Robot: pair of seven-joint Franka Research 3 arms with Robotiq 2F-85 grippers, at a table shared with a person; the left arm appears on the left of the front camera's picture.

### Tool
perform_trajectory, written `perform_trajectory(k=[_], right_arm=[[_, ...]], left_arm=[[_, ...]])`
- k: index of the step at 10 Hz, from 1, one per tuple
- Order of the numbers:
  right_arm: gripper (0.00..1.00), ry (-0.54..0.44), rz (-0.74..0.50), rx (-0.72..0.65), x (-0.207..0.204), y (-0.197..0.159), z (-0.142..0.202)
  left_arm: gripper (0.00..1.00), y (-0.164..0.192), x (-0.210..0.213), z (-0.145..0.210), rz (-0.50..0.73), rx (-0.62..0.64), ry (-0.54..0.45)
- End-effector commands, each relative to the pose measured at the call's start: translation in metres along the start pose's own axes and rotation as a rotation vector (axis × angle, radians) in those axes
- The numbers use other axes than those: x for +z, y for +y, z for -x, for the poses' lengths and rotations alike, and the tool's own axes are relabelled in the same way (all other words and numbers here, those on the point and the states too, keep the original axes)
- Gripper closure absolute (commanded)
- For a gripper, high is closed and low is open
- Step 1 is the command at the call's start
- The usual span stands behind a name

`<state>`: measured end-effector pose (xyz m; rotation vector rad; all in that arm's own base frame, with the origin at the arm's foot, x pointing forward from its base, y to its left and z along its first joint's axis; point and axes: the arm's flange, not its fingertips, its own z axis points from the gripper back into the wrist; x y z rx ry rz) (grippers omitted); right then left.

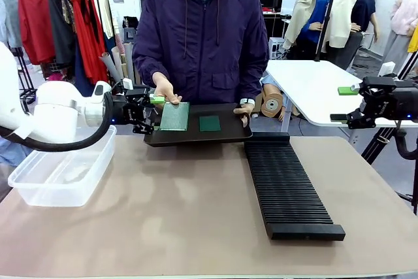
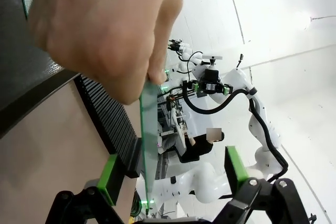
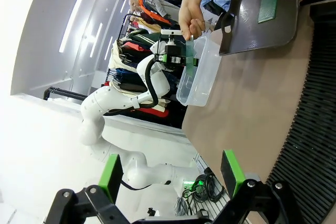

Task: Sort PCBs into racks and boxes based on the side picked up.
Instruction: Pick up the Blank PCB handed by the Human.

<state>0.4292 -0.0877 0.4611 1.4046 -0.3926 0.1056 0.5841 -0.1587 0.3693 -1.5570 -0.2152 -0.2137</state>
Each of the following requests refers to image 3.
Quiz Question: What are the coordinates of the black rectangular tray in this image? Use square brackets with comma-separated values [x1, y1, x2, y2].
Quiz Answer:
[218, 0, 302, 56]

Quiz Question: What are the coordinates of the grey cable coil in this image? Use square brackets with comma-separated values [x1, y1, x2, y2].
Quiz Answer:
[174, 195, 190, 216]

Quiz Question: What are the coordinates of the person's right hand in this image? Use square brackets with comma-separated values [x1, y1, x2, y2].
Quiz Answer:
[178, 0, 208, 41]

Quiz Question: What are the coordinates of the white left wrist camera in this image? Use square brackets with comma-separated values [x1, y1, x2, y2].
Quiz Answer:
[160, 29, 182, 57]

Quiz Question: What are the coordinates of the black cable bundle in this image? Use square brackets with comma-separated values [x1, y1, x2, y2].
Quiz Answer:
[183, 167, 224, 210]

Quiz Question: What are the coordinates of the black slotted PCB rack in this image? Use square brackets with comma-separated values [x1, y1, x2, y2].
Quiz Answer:
[266, 0, 336, 224]

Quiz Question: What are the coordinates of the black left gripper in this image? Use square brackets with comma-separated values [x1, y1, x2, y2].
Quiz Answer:
[154, 54, 198, 66]

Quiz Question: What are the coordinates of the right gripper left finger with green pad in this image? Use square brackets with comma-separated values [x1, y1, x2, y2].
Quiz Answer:
[44, 153, 140, 224]

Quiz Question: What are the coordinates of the black pipe frame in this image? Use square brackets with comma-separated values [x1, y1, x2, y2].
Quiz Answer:
[43, 86, 89, 102]

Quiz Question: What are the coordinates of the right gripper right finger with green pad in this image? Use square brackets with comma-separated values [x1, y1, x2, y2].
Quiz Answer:
[209, 149, 305, 224]

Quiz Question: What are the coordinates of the ceiling light strip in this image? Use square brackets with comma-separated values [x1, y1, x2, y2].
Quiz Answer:
[58, 0, 83, 54]
[89, 22, 103, 58]
[104, 36, 114, 61]

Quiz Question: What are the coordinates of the green PCB board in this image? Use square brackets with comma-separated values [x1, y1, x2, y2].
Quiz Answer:
[257, 0, 279, 24]
[185, 35, 197, 78]

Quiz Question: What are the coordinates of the figure in orange grey jacket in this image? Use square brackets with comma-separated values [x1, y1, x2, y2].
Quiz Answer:
[129, 0, 173, 22]

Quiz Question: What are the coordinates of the clear plastic box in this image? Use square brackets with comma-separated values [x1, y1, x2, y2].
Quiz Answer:
[176, 36, 223, 107]

